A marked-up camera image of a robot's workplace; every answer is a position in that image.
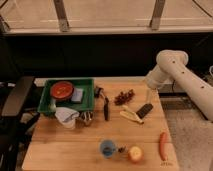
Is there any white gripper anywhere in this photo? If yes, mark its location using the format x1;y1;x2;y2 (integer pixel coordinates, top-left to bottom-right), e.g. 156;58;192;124
145;76;157;104

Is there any yellow banana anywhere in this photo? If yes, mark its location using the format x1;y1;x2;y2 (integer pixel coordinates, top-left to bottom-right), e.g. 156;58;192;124
120;105;144;124

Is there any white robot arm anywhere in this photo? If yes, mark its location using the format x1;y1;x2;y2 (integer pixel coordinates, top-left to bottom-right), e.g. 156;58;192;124
145;50;213;122

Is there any metal cup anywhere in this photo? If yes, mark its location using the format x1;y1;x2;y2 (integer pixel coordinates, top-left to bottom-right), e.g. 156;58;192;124
77;111;93;127

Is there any blue cup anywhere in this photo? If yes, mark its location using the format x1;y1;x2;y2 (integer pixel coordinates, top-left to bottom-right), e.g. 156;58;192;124
99;140;117;158

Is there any black rectangular block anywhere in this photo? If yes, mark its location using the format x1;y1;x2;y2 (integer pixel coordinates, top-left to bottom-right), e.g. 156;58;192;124
136;103;153;119

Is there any red grape bunch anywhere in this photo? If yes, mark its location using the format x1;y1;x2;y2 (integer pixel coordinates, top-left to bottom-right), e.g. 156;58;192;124
114;89;135;105

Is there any orange carrot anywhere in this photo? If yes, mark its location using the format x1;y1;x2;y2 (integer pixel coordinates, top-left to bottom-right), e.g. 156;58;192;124
159;132;167;161

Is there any green plastic tray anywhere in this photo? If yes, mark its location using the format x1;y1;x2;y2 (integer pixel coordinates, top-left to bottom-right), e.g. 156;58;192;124
38;78;94;116

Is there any small dark toy piece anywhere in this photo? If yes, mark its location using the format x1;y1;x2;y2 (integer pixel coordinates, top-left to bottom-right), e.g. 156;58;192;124
118;146;126;153

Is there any red yellow apple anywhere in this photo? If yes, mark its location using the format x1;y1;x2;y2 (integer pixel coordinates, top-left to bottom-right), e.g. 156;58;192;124
128;146;143;163

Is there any white crumpled cloth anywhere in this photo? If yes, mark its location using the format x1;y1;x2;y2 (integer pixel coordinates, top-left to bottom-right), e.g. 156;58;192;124
55;107;80;130

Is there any red bowl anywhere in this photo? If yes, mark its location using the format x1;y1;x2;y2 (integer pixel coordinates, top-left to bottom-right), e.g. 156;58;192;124
50;81;74;101

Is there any black office chair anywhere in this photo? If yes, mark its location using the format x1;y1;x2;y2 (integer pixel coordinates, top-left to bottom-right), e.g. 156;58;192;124
0;76;35;171

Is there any black handled knife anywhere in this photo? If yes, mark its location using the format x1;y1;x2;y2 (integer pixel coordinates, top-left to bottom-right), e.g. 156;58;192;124
94;86;109;121

